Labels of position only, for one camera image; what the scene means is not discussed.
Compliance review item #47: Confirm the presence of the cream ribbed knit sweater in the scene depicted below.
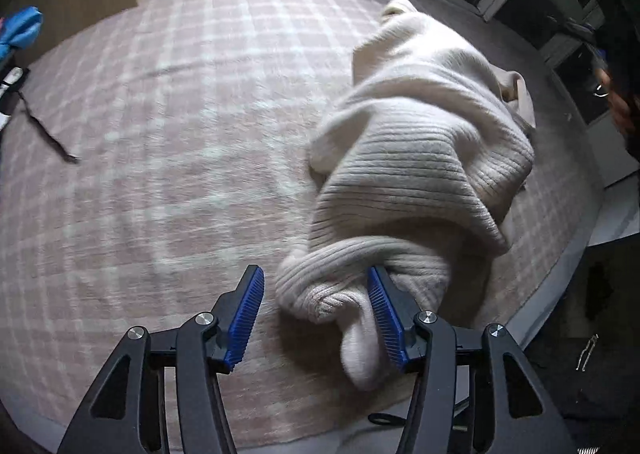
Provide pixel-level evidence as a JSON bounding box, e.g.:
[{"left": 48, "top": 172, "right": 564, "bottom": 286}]
[{"left": 274, "top": 0, "right": 536, "bottom": 390}]

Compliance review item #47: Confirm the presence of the person right hand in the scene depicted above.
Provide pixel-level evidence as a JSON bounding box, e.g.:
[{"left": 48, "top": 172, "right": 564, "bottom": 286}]
[{"left": 596, "top": 69, "right": 634, "bottom": 138}]

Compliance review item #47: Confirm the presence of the pink plaid woven mat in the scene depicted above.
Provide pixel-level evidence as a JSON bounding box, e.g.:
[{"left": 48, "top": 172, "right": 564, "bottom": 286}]
[{"left": 1, "top": 0, "right": 602, "bottom": 451}]

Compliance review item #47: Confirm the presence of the white folded garment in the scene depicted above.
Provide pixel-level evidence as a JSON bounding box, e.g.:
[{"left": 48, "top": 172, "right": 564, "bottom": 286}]
[{"left": 0, "top": 66, "right": 26, "bottom": 129}]

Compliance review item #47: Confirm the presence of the black drawstring cord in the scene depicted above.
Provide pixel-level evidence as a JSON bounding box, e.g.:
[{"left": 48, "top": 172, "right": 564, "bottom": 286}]
[{"left": 14, "top": 88, "right": 82, "bottom": 165}]

